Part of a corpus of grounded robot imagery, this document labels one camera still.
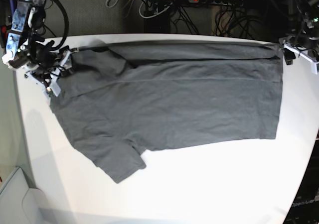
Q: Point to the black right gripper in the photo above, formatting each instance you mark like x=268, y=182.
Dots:
x=52, y=64

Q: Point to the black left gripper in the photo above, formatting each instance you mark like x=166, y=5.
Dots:
x=301, y=39

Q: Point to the dark grey t-shirt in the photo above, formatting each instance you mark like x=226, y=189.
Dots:
x=129, y=98

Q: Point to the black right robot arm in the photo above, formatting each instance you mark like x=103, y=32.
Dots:
x=25, y=45

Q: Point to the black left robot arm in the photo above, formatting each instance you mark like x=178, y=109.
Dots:
x=303, y=16

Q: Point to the red clamp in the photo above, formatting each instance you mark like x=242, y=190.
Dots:
x=3, y=36

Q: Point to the grey tray corner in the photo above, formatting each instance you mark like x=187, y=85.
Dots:
x=20, y=204

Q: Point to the blue tool handle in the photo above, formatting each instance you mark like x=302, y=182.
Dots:
x=12, y=4

